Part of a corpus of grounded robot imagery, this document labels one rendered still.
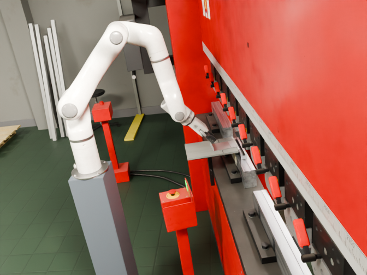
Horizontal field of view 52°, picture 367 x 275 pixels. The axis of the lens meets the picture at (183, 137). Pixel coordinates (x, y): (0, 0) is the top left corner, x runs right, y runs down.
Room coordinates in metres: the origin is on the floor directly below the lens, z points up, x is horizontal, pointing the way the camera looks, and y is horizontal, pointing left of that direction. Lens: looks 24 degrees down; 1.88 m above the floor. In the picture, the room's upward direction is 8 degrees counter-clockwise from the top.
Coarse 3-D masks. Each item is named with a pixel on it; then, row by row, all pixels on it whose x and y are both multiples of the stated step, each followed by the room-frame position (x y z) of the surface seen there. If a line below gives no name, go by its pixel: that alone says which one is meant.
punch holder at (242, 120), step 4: (240, 108) 1.43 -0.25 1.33; (240, 112) 1.44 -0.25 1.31; (244, 112) 1.36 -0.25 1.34; (240, 116) 1.45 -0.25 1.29; (244, 116) 1.37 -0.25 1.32; (240, 120) 1.45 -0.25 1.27; (244, 120) 1.37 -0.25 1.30; (248, 120) 1.34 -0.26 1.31; (244, 124) 1.38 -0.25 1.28; (248, 124) 1.34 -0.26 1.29; (248, 128) 1.34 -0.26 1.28; (248, 132) 1.34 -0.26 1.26; (240, 136) 1.46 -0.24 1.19; (248, 136) 1.34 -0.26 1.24; (248, 140) 1.34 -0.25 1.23; (248, 148) 1.34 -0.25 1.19
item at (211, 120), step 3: (207, 114) 2.52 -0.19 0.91; (213, 114) 2.51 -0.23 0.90; (207, 117) 2.46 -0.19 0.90; (210, 117) 2.45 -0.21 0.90; (213, 117) 2.44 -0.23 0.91; (207, 120) 2.45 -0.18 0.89; (210, 120) 2.40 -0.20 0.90; (213, 120) 2.39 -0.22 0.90; (210, 123) 2.34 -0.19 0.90; (216, 123) 2.32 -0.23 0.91; (210, 126) 2.29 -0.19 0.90; (216, 126) 2.28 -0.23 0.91; (210, 129) 2.30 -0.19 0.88; (213, 129) 2.24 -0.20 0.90; (216, 129) 2.24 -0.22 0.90; (219, 129) 2.24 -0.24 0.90; (213, 132) 2.24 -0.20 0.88; (216, 132) 2.24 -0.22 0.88; (219, 132) 2.24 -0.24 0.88
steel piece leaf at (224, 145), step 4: (212, 144) 1.81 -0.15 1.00; (216, 144) 1.81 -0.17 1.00; (220, 144) 1.80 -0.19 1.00; (224, 144) 1.79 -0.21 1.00; (228, 144) 1.79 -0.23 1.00; (212, 148) 1.75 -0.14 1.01; (216, 148) 1.75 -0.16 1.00; (220, 148) 1.75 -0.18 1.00; (224, 148) 1.74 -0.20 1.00; (228, 148) 1.74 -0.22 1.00
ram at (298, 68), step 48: (240, 0) 1.31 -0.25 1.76; (288, 0) 0.83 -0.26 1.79; (336, 0) 0.61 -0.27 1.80; (240, 48) 1.36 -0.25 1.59; (288, 48) 0.84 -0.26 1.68; (336, 48) 0.60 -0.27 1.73; (288, 96) 0.84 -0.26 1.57; (336, 96) 0.60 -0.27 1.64; (288, 144) 0.85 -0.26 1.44; (336, 144) 0.59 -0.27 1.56; (336, 192) 0.58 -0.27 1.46; (336, 240) 0.57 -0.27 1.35
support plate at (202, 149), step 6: (228, 138) 1.86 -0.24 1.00; (186, 144) 1.86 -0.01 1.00; (192, 144) 1.85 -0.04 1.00; (198, 144) 1.84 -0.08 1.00; (204, 144) 1.83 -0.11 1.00; (186, 150) 1.79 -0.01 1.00; (192, 150) 1.78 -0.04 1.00; (198, 150) 1.77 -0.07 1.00; (204, 150) 1.76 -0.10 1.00; (210, 150) 1.75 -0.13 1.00; (228, 150) 1.72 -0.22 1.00; (234, 150) 1.71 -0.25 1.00; (192, 156) 1.71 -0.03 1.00; (198, 156) 1.70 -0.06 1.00; (204, 156) 1.69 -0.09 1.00; (210, 156) 1.69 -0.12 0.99
